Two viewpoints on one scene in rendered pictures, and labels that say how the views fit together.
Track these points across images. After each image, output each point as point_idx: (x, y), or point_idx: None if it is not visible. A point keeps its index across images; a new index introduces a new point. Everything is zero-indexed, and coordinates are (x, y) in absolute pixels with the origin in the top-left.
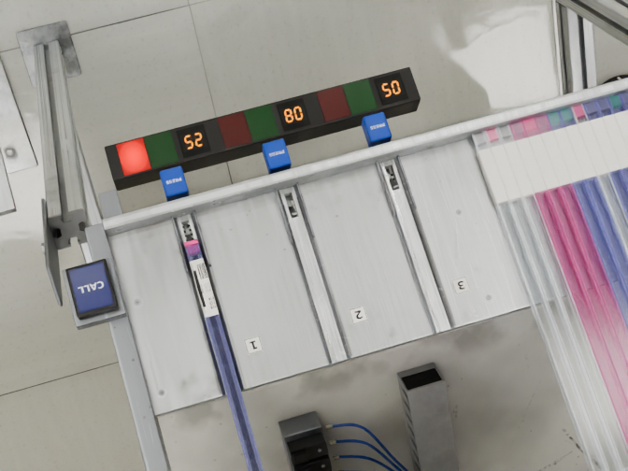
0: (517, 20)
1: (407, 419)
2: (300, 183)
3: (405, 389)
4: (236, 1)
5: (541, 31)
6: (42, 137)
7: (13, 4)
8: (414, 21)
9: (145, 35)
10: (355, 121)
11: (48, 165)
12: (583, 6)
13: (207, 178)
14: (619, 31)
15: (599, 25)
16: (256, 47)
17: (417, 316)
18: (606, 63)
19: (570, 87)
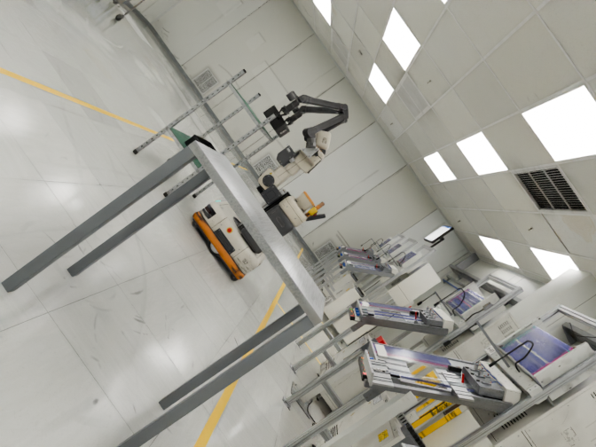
0: (298, 418)
1: (403, 422)
2: None
3: (400, 413)
4: (279, 430)
5: (301, 419)
6: (333, 414)
7: (265, 446)
8: (293, 424)
9: (278, 444)
10: None
11: (348, 404)
12: (330, 374)
13: None
14: (344, 365)
15: (338, 371)
16: (287, 440)
17: (404, 367)
18: (309, 422)
19: (335, 396)
